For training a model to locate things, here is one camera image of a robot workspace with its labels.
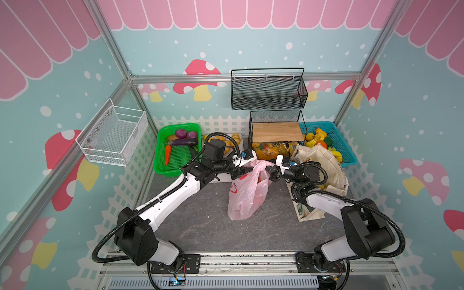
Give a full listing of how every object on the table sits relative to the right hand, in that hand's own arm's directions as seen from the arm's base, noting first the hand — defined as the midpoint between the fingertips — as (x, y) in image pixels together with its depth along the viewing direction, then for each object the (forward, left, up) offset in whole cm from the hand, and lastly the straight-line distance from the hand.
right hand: (258, 160), depth 72 cm
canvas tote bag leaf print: (-3, -35, -12) cm, 37 cm away
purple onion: (+38, +44, -21) cm, 62 cm away
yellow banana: (+22, -48, -23) cm, 57 cm away
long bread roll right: (+40, +9, -27) cm, 49 cm away
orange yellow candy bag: (+23, -7, -21) cm, 32 cm away
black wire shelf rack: (+35, -12, -13) cm, 39 cm away
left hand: (0, +3, -3) cm, 4 cm away
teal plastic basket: (+30, -53, -23) cm, 65 cm away
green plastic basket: (+27, +44, -30) cm, 60 cm away
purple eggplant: (+32, +42, -23) cm, 57 cm away
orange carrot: (+26, +51, -27) cm, 64 cm away
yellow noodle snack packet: (+26, -18, -23) cm, 39 cm away
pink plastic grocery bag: (-11, +4, -5) cm, 13 cm away
